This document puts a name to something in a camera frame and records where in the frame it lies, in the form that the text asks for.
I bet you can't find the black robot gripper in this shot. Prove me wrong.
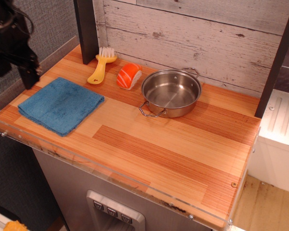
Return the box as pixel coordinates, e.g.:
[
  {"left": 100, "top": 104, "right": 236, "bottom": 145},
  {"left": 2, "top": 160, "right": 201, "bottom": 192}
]
[{"left": 0, "top": 4, "right": 41, "bottom": 90}]

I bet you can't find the blue cloth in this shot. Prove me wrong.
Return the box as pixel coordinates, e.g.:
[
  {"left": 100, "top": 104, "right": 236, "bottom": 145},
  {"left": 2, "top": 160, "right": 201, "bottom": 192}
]
[{"left": 18, "top": 77, "right": 105, "bottom": 137}]

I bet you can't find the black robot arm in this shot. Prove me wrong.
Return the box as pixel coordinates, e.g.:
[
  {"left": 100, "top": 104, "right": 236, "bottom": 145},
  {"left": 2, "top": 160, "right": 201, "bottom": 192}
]
[{"left": 0, "top": 0, "right": 41, "bottom": 90}]

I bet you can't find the yellow toy dish brush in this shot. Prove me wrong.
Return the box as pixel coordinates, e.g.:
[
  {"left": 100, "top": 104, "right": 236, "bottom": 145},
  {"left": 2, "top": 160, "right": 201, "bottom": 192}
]
[{"left": 87, "top": 47, "right": 117, "bottom": 85}]

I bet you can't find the orange salmon sushi toy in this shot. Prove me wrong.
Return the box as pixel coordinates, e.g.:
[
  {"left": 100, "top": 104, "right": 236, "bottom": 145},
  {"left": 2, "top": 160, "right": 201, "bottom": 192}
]
[{"left": 117, "top": 63, "right": 143, "bottom": 90}]

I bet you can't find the grey toy kitchen cabinet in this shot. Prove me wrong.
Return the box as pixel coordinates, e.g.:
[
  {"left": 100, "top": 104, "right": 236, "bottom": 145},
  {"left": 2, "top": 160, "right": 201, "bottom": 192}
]
[{"left": 33, "top": 150, "right": 208, "bottom": 231}]

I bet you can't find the yellow object bottom left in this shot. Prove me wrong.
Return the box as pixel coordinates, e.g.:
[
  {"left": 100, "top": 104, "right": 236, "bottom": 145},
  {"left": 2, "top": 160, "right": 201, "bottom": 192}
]
[{"left": 3, "top": 221, "right": 28, "bottom": 231}]

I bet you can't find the stainless steel pot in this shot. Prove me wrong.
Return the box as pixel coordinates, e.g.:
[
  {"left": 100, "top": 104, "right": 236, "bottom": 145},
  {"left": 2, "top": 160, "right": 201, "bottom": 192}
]
[{"left": 139, "top": 67, "right": 202, "bottom": 118}]

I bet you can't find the silver dispenser button panel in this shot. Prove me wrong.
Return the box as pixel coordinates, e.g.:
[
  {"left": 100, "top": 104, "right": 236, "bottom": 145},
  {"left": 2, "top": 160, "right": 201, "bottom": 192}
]
[{"left": 86, "top": 190, "right": 146, "bottom": 231}]

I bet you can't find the clear acrylic table guard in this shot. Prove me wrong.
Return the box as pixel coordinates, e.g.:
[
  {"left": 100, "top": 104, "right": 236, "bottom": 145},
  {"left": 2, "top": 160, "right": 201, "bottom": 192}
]
[{"left": 0, "top": 111, "right": 260, "bottom": 231}]

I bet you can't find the white toy sink unit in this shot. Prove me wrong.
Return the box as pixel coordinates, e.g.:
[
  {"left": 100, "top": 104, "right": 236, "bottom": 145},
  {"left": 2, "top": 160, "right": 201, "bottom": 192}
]
[{"left": 248, "top": 90, "right": 289, "bottom": 191}]

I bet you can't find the dark right shelf post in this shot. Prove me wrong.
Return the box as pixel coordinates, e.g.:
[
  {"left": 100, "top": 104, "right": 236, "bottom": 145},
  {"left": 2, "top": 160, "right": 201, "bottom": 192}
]
[{"left": 254, "top": 19, "right": 289, "bottom": 118}]

